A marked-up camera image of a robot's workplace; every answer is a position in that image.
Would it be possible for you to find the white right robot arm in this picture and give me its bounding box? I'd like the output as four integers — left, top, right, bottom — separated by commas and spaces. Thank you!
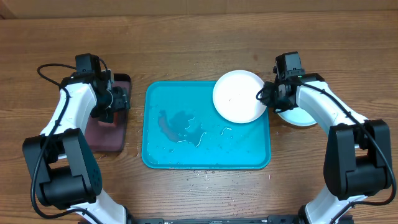
256, 73, 397, 223

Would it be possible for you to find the white plate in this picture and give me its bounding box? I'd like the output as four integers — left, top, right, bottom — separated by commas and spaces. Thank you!
213, 70, 267, 124

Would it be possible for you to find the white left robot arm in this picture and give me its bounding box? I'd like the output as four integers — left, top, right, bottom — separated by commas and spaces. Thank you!
22, 70, 135, 223

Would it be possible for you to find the black tray of soapy water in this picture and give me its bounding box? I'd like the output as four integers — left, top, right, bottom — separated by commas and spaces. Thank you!
85, 73, 131, 152

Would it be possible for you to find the teal plastic tray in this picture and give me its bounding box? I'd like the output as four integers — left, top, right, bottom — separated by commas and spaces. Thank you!
141, 81, 271, 170

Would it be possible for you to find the light blue plate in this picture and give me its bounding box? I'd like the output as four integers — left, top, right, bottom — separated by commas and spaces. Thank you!
277, 107, 317, 127

